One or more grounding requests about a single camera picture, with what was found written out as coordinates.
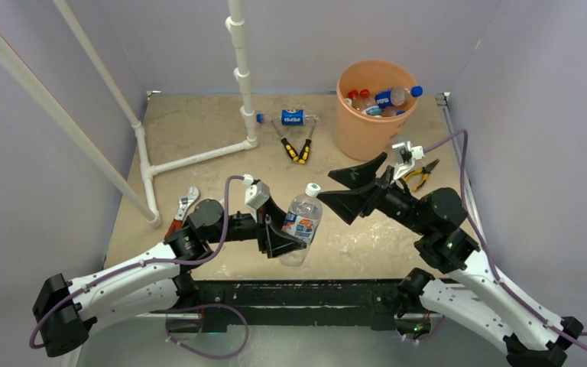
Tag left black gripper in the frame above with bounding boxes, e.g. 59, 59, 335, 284
206, 195, 306, 257

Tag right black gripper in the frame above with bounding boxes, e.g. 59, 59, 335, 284
316, 152, 429, 234

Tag small blue label bottle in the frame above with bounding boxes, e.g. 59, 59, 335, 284
279, 183, 323, 267

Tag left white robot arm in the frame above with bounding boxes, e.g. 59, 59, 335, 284
29, 197, 308, 357

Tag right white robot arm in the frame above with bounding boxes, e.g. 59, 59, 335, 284
319, 154, 583, 366

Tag orange plastic bin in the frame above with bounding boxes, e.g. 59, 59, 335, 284
334, 60, 419, 161

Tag right yellow black screwdriver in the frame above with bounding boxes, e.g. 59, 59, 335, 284
298, 126, 316, 164

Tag yellow black screwdriver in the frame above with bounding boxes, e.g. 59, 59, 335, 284
298, 126, 316, 164
271, 122, 299, 162

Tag left yellow black screwdriver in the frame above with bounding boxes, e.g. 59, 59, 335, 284
271, 122, 299, 162

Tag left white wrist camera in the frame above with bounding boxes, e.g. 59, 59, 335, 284
242, 174, 271, 222

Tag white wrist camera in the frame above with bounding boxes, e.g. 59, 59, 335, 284
242, 174, 271, 222
391, 136, 425, 180

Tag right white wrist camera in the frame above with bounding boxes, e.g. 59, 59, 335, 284
391, 136, 425, 180

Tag yellow handled pliers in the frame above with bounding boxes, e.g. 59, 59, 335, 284
403, 159, 440, 192

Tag red handled adjustable wrench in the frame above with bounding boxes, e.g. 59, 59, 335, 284
164, 186, 200, 239

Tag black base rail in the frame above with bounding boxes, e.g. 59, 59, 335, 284
196, 279, 424, 332

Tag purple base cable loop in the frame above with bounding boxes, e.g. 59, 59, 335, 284
164, 303, 250, 361

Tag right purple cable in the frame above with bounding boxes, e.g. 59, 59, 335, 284
422, 128, 587, 363

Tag aluminium frame rail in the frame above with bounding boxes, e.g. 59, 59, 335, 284
435, 93, 477, 216

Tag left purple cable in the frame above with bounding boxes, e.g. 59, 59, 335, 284
29, 174, 254, 350

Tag white PVC pipe frame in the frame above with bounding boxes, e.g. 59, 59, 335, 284
0, 1, 258, 228

